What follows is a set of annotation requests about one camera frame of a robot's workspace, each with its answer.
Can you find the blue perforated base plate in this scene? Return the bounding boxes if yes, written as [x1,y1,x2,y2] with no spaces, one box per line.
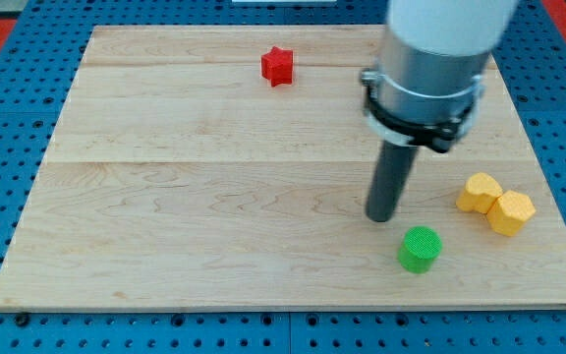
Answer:
[0,1,566,353]

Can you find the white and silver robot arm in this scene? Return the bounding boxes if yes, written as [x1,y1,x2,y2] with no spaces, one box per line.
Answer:
[360,0,518,153]

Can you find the yellow hexagon block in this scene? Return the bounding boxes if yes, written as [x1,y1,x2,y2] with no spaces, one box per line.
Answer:
[486,191,537,237]

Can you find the red star block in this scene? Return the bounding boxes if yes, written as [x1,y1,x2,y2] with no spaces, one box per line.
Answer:
[260,46,294,87]

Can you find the yellow heart block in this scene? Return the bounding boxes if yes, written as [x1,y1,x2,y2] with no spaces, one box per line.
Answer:
[456,172,503,214]

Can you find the light wooden board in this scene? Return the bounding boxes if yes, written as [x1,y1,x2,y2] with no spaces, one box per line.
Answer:
[0,26,566,313]

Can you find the green cylinder block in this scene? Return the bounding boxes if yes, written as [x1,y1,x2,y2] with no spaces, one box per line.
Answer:
[397,226,443,273]

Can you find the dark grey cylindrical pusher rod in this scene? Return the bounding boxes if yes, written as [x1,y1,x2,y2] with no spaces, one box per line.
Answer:
[366,142,418,222]

